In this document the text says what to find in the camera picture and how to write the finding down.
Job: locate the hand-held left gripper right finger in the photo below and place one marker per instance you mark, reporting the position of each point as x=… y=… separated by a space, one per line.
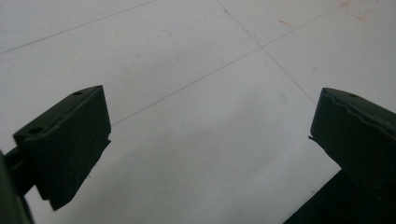
x=358 y=137

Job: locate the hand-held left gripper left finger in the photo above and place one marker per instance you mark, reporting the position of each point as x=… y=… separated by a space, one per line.
x=68 y=146

